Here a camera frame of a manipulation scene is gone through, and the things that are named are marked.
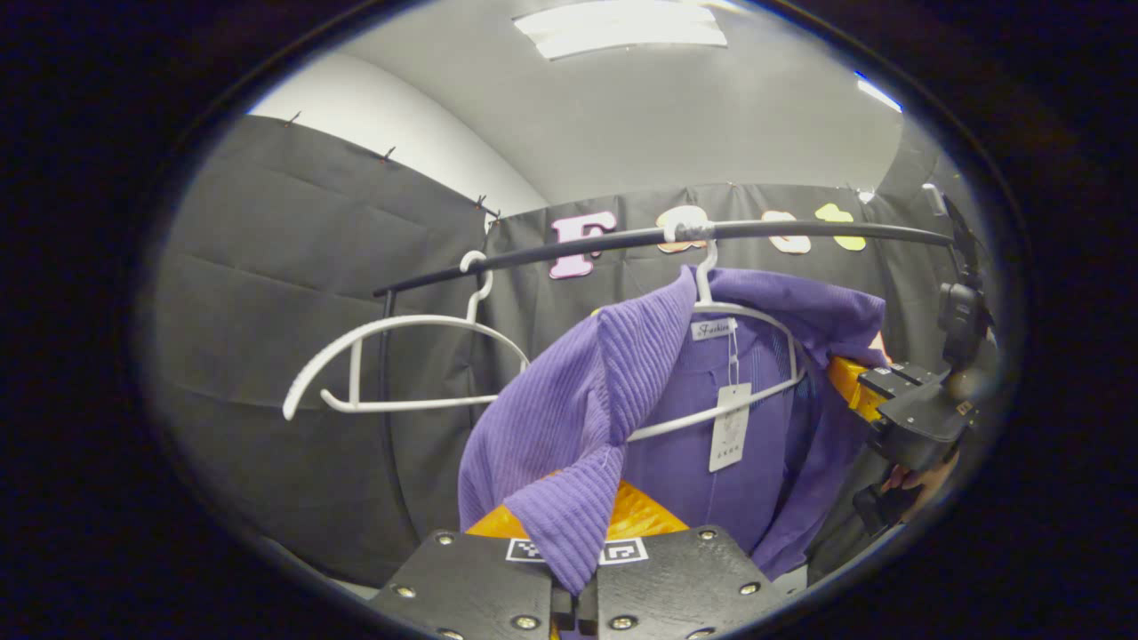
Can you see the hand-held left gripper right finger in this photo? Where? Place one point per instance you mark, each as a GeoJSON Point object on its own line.
{"type": "Point", "coordinates": [676, 587]}

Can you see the large ceiling light panel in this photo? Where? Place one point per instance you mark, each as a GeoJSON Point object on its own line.
{"type": "Point", "coordinates": [622, 27]}

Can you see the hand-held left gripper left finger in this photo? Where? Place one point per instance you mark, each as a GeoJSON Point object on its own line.
{"type": "Point", "coordinates": [480, 587]}

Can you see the white hanger with label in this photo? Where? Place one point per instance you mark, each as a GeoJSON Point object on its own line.
{"type": "Point", "coordinates": [705, 276]}

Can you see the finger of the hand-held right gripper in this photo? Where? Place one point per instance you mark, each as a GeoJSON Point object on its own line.
{"type": "Point", "coordinates": [858, 387]}

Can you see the small rectangular ceiling light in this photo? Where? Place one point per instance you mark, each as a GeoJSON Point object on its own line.
{"type": "Point", "coordinates": [878, 94]}

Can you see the purple ribbed jacket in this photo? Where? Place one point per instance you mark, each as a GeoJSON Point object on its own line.
{"type": "Point", "coordinates": [569, 409]}

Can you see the black clothes rack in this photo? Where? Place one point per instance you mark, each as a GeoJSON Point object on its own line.
{"type": "Point", "coordinates": [756, 228]}

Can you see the plain white hanger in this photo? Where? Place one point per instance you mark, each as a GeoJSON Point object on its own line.
{"type": "Point", "coordinates": [409, 406]}

